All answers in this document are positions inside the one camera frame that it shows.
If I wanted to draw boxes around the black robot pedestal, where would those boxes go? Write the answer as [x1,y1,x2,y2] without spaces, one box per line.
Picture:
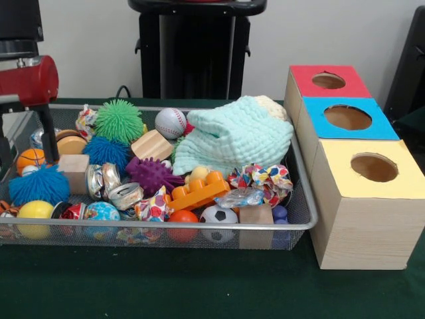
[127,0,268,100]

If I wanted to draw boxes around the white baseball with red stitching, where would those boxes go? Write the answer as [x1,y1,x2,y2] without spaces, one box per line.
[154,108,188,140]

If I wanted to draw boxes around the small orange basketball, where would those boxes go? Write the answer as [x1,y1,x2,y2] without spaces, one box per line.
[15,148,46,175]

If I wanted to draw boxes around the green spiky rubber ball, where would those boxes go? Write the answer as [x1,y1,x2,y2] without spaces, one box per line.
[94,98,144,144]

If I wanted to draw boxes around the black upright panel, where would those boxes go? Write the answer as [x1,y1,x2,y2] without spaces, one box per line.
[383,5,425,116]

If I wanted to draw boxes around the mint green muslin cloth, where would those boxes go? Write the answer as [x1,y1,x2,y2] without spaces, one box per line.
[171,96,295,177]

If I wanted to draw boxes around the cream muslin cloth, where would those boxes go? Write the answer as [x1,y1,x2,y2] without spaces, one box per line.
[255,95,287,122]

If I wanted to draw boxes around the purple spiky ball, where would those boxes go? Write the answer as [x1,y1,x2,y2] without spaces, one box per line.
[125,156,185,197]

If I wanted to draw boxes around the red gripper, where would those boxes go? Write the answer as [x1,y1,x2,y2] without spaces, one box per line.
[0,54,60,169]

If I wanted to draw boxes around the blue spiky rubber ball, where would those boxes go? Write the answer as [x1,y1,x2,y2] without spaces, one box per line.
[82,136,131,175]
[8,164,71,207]

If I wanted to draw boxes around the silver wire mesh bin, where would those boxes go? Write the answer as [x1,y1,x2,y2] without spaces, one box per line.
[0,103,319,251]

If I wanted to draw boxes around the orange plastic building block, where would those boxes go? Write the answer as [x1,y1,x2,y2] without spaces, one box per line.
[165,170,232,211]

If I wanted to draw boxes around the dark green table cloth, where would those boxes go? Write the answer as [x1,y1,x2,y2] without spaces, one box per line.
[0,96,425,319]

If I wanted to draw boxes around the wooden burger toy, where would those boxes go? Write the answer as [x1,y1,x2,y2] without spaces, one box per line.
[54,129,89,156]

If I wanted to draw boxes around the wooden box with three holes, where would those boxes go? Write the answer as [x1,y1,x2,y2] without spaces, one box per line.
[282,64,418,270]

